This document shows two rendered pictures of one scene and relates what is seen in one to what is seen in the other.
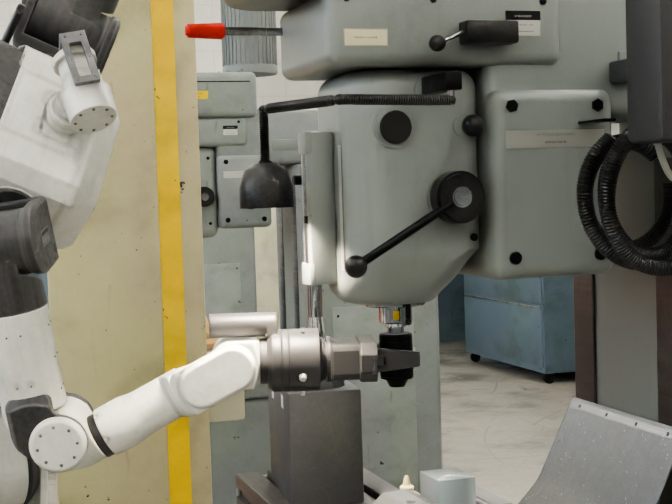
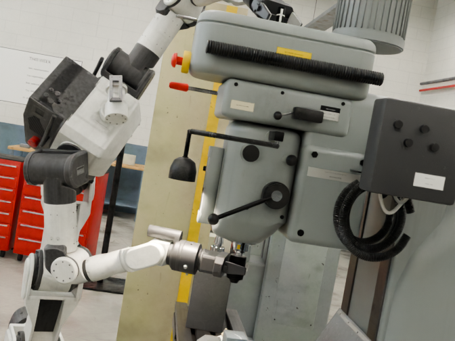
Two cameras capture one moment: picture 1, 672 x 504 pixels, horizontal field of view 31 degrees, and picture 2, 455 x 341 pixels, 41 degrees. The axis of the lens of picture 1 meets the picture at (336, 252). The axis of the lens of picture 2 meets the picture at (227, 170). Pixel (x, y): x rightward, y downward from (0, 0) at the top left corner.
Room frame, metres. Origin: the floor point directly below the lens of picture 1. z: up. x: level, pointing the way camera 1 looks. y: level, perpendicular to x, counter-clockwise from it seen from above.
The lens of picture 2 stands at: (0.09, -0.34, 1.58)
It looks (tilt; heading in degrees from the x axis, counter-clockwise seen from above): 3 degrees down; 11
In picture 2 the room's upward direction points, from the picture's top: 10 degrees clockwise
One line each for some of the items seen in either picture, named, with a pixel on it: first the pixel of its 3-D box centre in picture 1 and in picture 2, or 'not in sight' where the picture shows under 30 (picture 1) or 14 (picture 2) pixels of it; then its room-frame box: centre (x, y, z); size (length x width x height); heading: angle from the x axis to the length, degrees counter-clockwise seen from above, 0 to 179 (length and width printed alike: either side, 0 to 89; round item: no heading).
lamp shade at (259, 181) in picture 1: (266, 184); (183, 168); (1.65, 0.09, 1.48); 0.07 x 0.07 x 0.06
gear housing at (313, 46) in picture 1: (415, 37); (279, 109); (1.75, -0.12, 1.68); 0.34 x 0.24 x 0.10; 108
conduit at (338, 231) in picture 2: (634, 195); (366, 214); (1.63, -0.40, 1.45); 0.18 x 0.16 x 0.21; 108
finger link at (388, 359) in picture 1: (398, 360); (234, 269); (1.70, -0.08, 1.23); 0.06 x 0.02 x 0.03; 93
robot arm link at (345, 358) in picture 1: (332, 360); (204, 261); (1.73, 0.01, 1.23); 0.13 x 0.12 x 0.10; 3
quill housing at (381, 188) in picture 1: (394, 187); (252, 182); (1.74, -0.09, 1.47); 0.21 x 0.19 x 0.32; 18
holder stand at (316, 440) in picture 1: (313, 431); (210, 291); (2.07, 0.05, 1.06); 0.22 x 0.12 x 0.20; 12
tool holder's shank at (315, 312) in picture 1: (315, 304); (221, 229); (2.03, 0.04, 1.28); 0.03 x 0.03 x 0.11
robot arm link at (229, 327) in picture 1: (250, 351); (166, 247); (1.73, 0.13, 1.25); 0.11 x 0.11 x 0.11; 3
